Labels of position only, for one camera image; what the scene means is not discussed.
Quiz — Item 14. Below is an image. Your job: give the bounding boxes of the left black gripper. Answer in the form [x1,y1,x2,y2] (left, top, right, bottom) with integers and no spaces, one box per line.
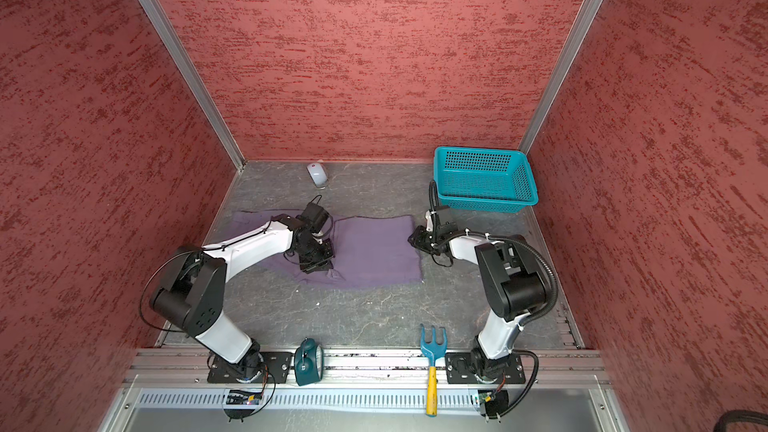
[294,236,336,273]

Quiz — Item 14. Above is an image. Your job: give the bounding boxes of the purple trousers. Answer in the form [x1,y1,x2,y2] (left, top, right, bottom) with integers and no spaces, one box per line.
[256,215,423,289]

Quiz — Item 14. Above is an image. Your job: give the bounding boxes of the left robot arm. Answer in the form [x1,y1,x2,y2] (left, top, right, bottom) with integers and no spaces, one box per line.
[148,212,334,383]

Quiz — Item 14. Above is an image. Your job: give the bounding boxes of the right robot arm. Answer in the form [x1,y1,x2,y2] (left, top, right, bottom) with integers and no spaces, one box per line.
[408,226,559,383]

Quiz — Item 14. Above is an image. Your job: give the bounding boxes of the teal plastic basket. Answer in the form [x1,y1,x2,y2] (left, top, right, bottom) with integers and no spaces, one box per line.
[433,146,539,214]

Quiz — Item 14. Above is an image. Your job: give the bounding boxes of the white egg-shaped timer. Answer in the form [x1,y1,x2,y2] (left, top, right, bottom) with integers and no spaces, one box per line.
[307,162,329,189]

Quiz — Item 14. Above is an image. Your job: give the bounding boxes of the teal alarm clock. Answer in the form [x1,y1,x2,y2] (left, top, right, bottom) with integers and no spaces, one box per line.
[293,338,324,386]

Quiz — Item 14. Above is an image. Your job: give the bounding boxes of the perforated metal strip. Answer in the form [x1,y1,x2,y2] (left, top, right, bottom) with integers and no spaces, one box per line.
[136,388,485,416]

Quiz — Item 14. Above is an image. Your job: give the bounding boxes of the left small circuit board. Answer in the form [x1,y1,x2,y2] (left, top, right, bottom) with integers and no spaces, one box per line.
[225,389,264,407]

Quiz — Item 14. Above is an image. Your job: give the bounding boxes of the small circuit board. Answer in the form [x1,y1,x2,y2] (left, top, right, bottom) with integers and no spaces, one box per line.
[225,389,264,407]
[477,390,509,420]

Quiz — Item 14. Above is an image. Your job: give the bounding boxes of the right small circuit board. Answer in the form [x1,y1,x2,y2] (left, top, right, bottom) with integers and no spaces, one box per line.
[477,390,509,420]

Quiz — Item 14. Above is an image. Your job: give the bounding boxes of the left corner aluminium profile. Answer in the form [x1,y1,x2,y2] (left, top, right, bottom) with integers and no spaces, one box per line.
[138,0,247,173]

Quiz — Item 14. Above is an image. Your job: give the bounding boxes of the corner aluminium profile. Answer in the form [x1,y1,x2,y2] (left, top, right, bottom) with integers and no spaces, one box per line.
[518,0,604,154]
[138,0,247,173]

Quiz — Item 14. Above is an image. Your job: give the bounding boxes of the right corner aluminium profile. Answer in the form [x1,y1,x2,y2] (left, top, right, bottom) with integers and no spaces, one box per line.
[518,0,604,154]

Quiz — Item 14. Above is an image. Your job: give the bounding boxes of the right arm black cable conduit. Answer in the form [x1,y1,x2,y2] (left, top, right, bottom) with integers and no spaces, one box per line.
[428,179,560,418]

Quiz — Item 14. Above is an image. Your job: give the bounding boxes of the blue garden fork yellow handle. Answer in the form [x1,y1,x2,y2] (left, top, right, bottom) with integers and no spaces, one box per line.
[420,326,447,417]

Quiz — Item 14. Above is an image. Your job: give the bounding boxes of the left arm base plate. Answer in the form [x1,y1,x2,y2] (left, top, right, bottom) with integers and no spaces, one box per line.
[207,351,293,386]

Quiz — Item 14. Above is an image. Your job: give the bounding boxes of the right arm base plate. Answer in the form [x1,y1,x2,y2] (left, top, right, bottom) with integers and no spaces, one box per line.
[444,349,526,385]

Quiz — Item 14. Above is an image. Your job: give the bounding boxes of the black cable bottom right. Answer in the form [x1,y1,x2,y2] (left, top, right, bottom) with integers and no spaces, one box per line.
[712,409,768,432]

